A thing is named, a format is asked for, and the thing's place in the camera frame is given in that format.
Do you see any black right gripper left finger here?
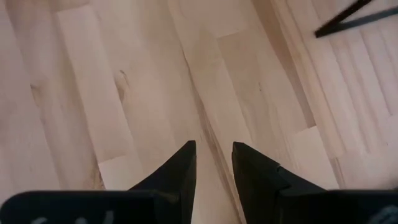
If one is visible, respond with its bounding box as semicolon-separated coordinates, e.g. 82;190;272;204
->
128;140;198;224

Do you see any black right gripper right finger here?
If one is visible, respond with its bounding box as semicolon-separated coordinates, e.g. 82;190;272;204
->
232;141;326;224

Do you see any wooden shelf with black legs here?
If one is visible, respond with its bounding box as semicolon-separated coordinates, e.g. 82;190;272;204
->
313;0;398;39

